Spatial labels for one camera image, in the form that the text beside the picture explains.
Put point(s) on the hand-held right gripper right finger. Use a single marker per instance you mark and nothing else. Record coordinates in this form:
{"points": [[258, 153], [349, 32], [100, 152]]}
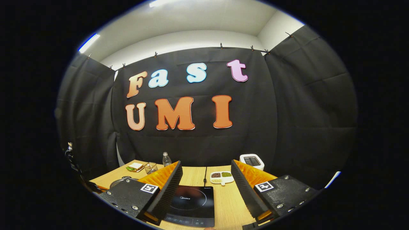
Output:
{"points": [[247, 191]]}

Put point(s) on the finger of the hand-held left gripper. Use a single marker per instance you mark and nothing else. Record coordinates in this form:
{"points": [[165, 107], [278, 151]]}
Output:
{"points": [[96, 188]]}

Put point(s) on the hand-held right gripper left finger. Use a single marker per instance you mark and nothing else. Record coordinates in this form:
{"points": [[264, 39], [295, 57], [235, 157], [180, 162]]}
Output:
{"points": [[166, 191]]}

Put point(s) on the black induction cooktop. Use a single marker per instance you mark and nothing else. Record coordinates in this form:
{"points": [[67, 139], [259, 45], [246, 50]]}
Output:
{"points": [[195, 204]]}

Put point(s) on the white divided dish of beans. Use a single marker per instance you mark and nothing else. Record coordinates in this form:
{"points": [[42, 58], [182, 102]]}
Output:
{"points": [[222, 177]]}

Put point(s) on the white toaster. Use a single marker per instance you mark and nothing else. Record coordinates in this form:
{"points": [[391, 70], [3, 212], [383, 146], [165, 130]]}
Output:
{"points": [[252, 161]]}

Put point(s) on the clear plastic water bottle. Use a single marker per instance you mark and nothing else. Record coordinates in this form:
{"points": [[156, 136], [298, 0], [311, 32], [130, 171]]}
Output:
{"points": [[166, 160]]}

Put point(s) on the sandwich with lettuce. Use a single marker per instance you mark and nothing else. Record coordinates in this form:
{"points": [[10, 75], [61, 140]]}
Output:
{"points": [[135, 166]]}

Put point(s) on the ceiling light strip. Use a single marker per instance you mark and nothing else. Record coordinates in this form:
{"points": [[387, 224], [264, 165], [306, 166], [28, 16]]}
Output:
{"points": [[163, 3], [88, 43]]}

